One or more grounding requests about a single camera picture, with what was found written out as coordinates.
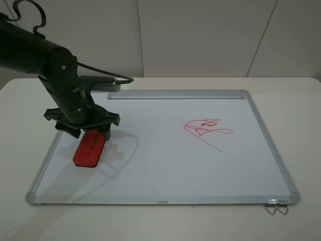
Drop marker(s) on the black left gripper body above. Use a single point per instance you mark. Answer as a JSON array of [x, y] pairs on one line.
[[86, 117]]

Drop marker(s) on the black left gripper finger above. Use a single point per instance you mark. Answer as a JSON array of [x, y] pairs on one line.
[[105, 131], [71, 131]]

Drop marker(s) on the red whiteboard eraser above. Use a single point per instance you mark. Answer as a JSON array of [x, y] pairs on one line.
[[89, 150]]

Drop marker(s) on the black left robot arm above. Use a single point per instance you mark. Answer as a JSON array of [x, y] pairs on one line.
[[56, 68]]

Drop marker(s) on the grey marker tray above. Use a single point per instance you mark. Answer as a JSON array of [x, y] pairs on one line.
[[178, 94]]

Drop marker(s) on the left metal hanging hook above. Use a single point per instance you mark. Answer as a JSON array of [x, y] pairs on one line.
[[271, 206]]

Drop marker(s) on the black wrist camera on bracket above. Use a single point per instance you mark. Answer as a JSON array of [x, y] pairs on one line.
[[99, 83]]

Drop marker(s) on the white whiteboard with grey frame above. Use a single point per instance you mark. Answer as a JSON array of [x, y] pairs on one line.
[[170, 152]]

